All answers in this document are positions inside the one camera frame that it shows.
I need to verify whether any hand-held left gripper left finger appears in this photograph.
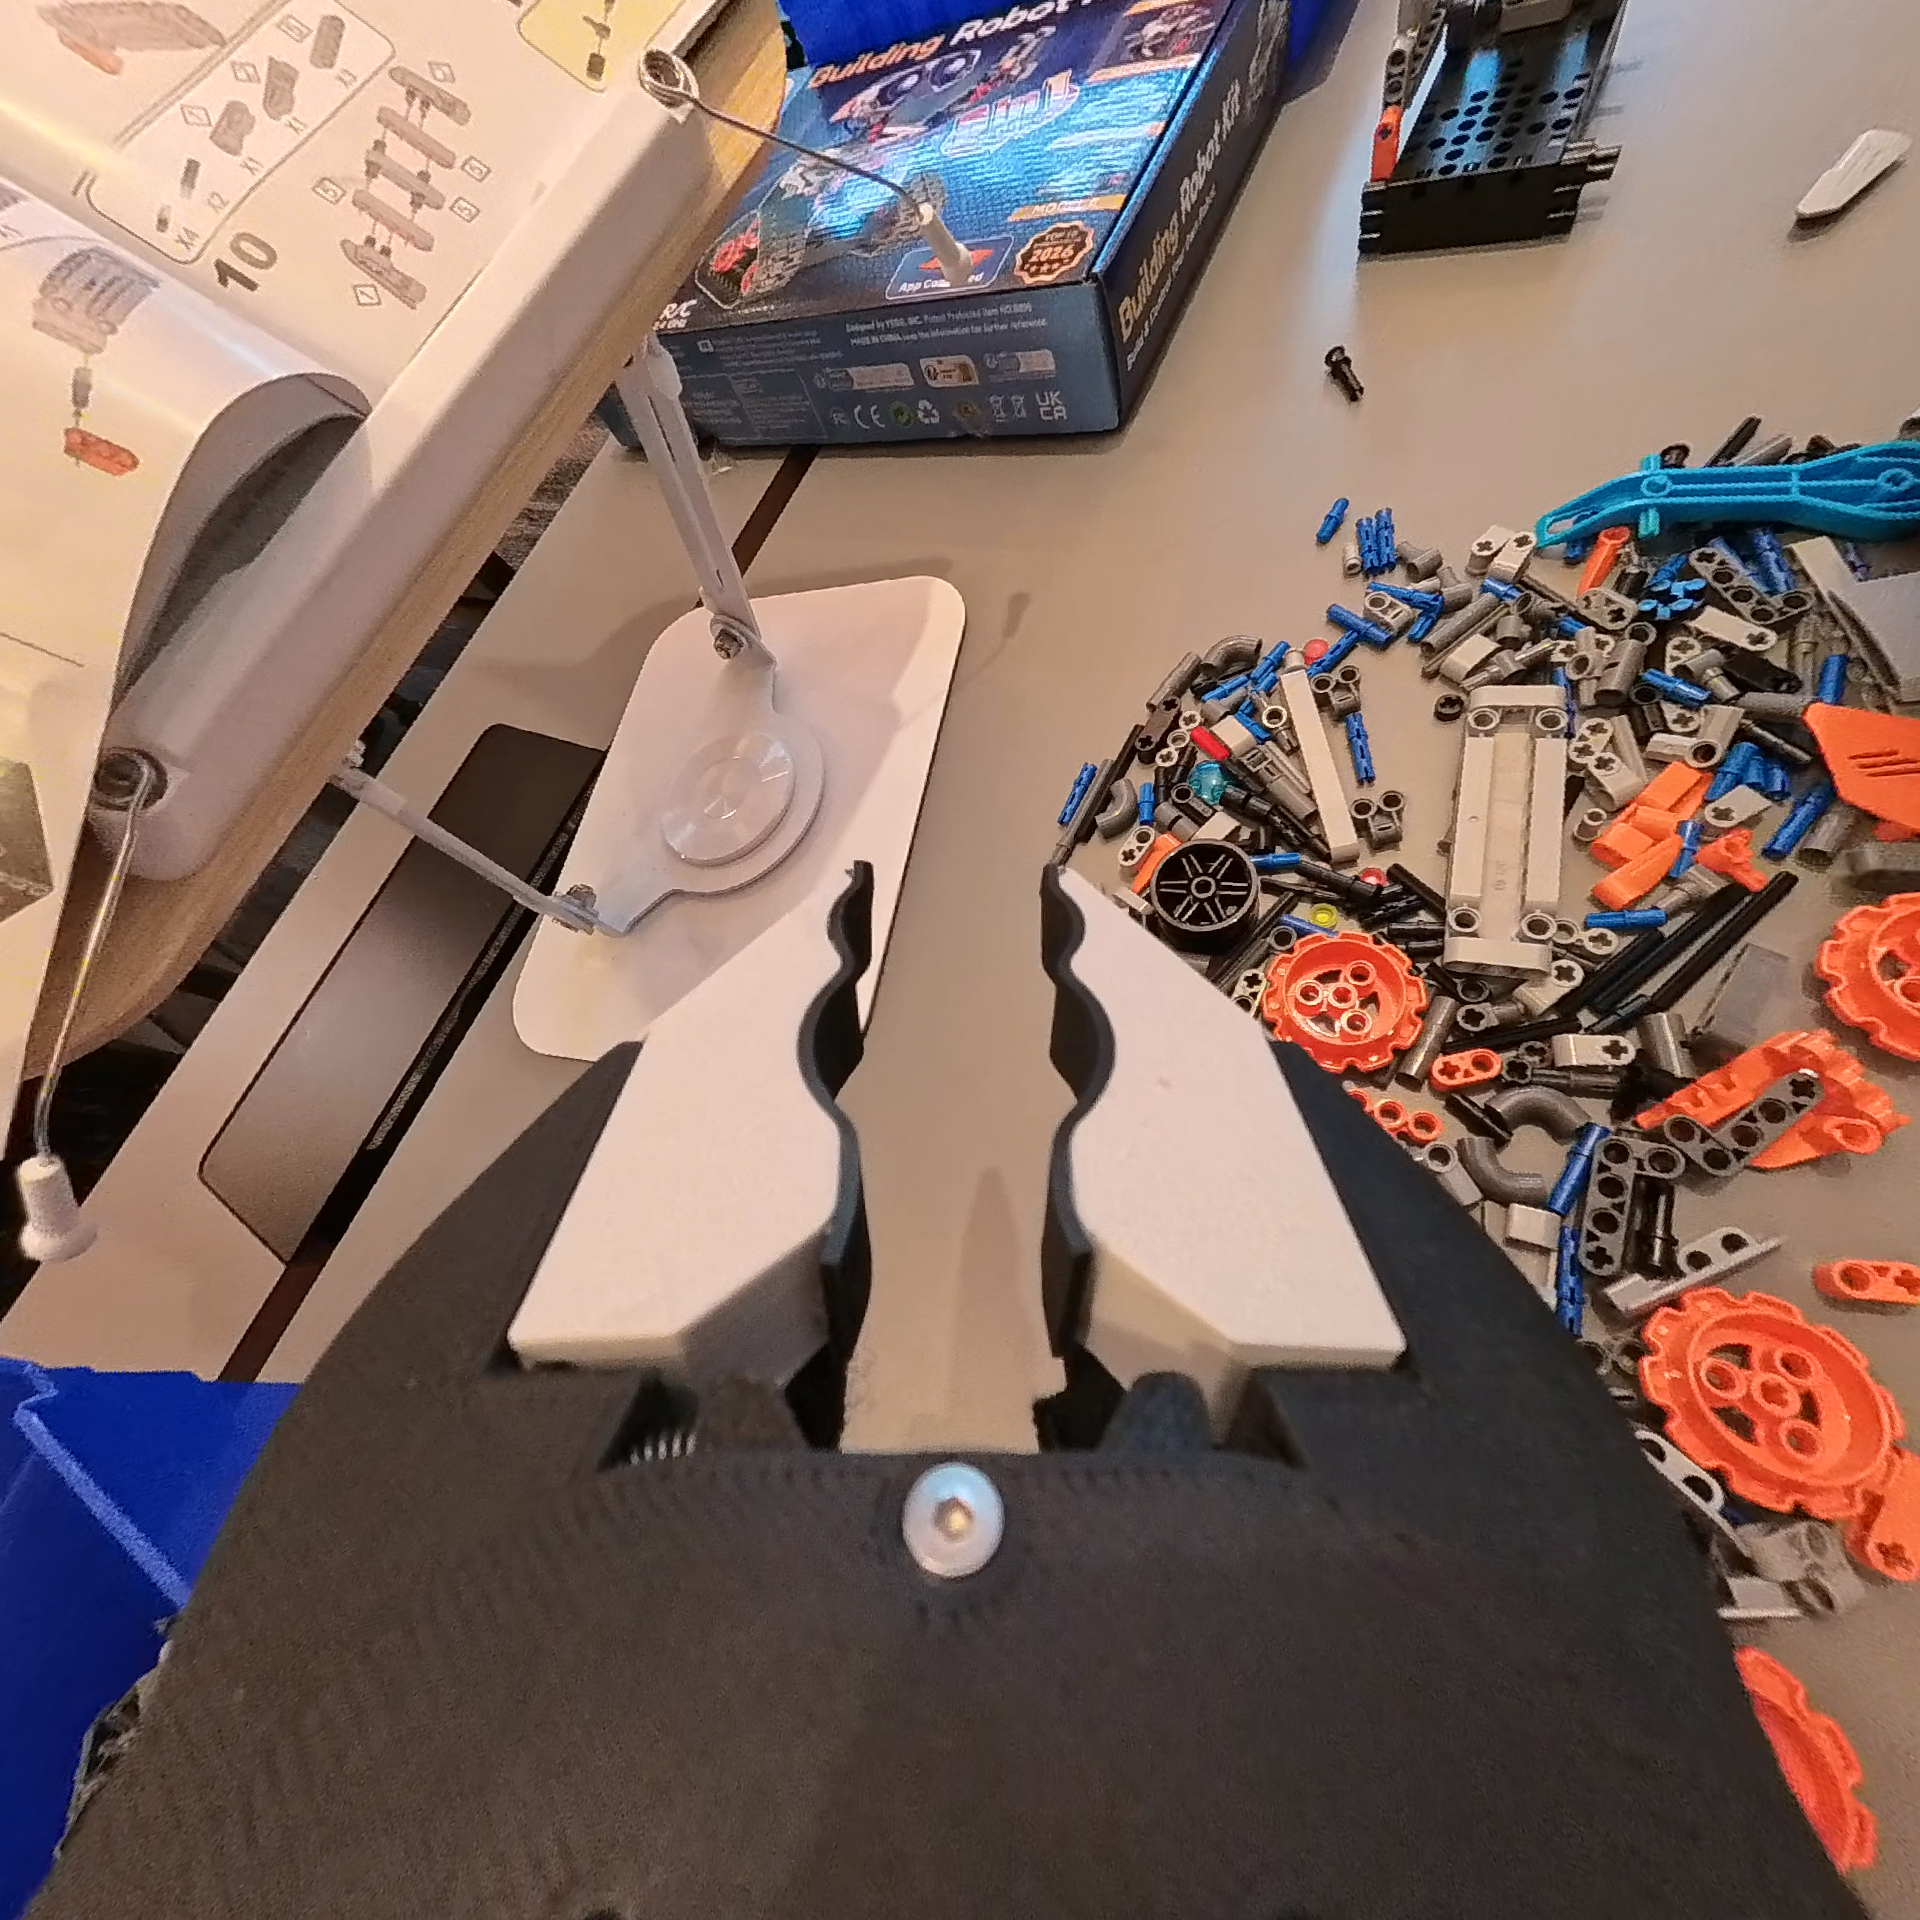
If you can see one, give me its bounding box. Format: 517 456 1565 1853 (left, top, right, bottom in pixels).
503 857 881 1418

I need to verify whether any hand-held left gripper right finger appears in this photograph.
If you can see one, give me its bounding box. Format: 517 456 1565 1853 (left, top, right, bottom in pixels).
1034 864 1412 1442

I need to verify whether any grey double beam frame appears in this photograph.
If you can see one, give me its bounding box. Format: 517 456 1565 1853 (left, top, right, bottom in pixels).
1438 684 1574 985

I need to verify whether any pile of plastic building pieces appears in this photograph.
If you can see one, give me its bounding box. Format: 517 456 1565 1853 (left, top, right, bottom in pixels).
1052 411 1920 1875

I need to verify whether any black perforated base assembly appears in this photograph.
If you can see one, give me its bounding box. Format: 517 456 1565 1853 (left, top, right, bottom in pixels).
1357 0 1630 258

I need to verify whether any long grey holed beam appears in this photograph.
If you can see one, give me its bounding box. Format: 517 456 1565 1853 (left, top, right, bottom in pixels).
1368 0 1451 183

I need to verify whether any pale grey curved slope piece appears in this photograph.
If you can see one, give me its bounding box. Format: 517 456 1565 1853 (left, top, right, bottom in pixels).
1796 132 1914 224

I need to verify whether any orange gear wheel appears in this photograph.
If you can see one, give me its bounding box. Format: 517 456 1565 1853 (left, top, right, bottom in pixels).
1734 1645 1884 1875
1814 891 1920 1060
1256 930 1431 1072
1636 1287 1906 1525

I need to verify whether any black spoked wheel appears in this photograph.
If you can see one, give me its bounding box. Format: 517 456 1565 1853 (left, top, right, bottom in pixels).
1152 837 1265 942

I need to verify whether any white book stand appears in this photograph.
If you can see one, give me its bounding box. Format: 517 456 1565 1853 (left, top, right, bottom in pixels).
0 0 968 1262

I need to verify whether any small blue tagged bin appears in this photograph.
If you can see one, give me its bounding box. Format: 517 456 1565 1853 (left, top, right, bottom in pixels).
0 1356 301 1920

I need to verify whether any orange curved panel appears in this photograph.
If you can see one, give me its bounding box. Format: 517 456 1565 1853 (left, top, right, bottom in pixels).
1802 696 1920 828

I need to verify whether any dark blue cardboard box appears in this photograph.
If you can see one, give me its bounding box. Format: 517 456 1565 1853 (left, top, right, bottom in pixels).
601 0 1292 451

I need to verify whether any grey curved panel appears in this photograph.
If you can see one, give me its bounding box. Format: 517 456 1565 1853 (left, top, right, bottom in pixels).
1792 532 1920 709

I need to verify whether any teal brick separator tool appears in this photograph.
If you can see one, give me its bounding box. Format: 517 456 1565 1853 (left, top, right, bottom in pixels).
1539 440 1920 559

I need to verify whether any open instruction booklet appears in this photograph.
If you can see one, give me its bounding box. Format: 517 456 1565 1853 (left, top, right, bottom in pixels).
0 0 709 915

